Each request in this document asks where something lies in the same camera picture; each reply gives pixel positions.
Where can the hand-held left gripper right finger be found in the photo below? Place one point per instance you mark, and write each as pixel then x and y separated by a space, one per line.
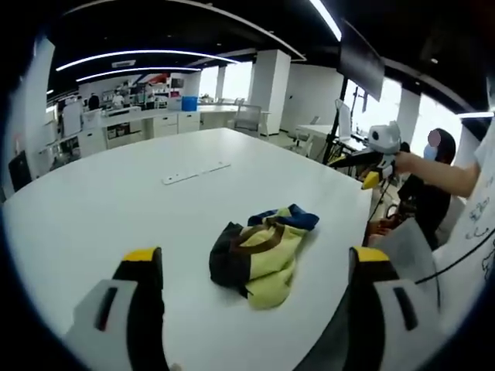
pixel 390 309

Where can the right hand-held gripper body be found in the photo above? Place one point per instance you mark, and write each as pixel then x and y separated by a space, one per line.
pixel 384 137

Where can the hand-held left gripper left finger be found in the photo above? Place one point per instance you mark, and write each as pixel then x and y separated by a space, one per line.
pixel 116 309

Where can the yellow and navy cloth bag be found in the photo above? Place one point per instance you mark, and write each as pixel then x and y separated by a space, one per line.
pixel 267 263

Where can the person's right hand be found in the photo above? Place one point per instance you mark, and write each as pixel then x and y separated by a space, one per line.
pixel 403 160

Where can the white desk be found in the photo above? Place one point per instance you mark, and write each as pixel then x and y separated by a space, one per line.
pixel 317 131

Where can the light grey panel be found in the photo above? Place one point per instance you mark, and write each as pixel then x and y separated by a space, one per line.
pixel 406 251

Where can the black monitor screen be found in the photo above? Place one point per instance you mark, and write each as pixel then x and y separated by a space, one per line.
pixel 359 58

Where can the person in white shirt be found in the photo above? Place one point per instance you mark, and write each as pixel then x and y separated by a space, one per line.
pixel 475 224

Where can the grey mesh office chair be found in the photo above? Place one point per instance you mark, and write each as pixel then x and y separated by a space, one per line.
pixel 247 118

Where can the straight ceiling strip light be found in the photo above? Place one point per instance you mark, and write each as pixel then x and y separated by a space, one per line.
pixel 328 19

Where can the black chair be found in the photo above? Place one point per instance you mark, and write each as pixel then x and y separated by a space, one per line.
pixel 19 170

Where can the blue bin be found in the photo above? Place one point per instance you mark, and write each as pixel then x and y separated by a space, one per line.
pixel 189 104

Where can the white counter cabinets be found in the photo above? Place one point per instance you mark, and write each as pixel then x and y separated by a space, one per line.
pixel 166 123

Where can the white board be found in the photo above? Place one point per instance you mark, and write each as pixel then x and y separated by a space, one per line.
pixel 72 118

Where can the long ceiling strip light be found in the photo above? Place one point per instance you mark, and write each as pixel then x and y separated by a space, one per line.
pixel 147 52

